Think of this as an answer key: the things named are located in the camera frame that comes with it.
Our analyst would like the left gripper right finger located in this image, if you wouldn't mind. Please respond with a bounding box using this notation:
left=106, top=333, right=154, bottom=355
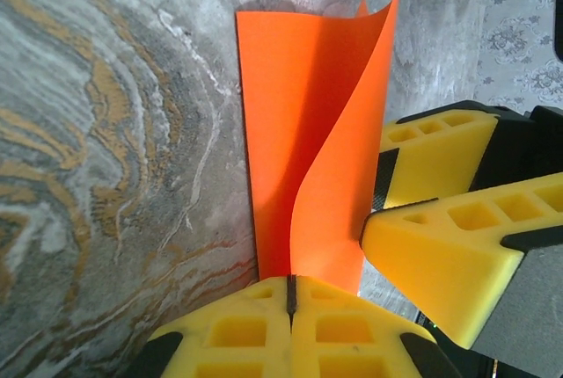
left=290, top=275, right=463, bottom=378

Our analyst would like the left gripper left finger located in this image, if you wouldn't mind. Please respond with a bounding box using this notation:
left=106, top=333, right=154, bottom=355
left=144, top=275, right=294, bottom=378

